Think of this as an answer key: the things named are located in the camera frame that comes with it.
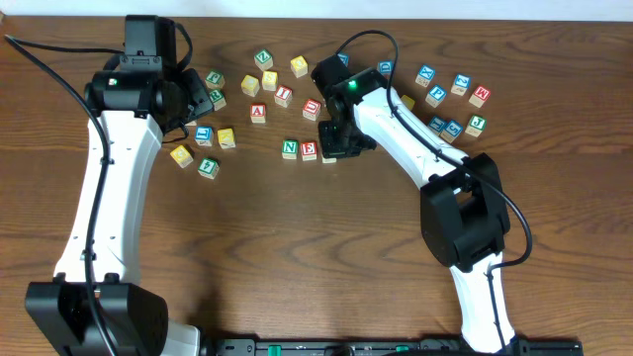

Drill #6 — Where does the yellow K block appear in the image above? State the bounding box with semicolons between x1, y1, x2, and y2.
217;128;236;149

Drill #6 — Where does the yellow C block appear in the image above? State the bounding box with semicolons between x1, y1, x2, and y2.
240;75;260;97

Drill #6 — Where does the blue X block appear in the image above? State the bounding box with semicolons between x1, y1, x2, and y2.
415;64;435;88

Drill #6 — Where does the blue Z block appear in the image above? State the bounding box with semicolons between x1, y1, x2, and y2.
450;73;471;96

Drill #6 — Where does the red E block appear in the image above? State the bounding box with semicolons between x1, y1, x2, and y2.
301;141;317;161

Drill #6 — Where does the yellow S block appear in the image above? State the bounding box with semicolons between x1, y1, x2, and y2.
261;70;278;92

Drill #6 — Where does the green J block right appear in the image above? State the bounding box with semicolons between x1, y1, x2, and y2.
465;115;487;137

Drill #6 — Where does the blue P block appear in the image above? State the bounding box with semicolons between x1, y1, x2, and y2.
425;85;447;108

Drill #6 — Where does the blue G block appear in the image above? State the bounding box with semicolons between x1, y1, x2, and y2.
439;121;463;143

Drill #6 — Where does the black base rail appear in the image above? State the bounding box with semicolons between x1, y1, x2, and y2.
216;338;584;356

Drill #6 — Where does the red U block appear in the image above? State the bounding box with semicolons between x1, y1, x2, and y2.
302;99;321;121
320;155;336;164

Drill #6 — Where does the green R block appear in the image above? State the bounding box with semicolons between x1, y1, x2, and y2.
209;89;226;111

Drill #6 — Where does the blue D block right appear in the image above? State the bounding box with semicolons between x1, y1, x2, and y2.
377;60;394;76

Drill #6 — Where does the blue L block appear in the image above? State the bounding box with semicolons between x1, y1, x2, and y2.
195;126;214;146

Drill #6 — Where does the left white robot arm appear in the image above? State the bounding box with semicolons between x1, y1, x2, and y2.
25;69;214;355

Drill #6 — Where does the blue I block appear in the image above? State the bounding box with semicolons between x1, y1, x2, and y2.
428;116;447;135

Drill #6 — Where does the green 4 block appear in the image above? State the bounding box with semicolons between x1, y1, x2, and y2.
198;158;220;179

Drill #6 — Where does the yellow G block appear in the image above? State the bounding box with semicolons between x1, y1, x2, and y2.
170;144;194;168

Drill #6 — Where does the red A block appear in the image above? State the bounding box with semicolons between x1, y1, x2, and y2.
250;104;266;124

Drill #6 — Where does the yellow o block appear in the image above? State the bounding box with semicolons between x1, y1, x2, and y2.
401;95;415;111
291;55;309;78

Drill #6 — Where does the red I block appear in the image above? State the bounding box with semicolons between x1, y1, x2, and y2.
274;85;293;108

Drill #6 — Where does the blue D block left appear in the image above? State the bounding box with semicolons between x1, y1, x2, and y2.
337;52;349;66

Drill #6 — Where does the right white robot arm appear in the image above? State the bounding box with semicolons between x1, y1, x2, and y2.
311;63;515;353

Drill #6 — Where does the green N block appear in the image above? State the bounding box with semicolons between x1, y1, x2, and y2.
282;139;299;159

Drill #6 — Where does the yellow O block right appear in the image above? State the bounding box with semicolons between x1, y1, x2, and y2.
401;95;415;111

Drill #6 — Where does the green j block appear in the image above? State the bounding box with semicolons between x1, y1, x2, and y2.
205;70;226;89
465;115;487;137

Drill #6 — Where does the blue d block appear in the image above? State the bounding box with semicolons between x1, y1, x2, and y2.
337;52;349;66
377;60;394;76

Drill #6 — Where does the green Z block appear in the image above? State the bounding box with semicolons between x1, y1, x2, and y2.
254;48;274;71

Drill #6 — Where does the red M block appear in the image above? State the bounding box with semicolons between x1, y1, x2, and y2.
469;85;491;108

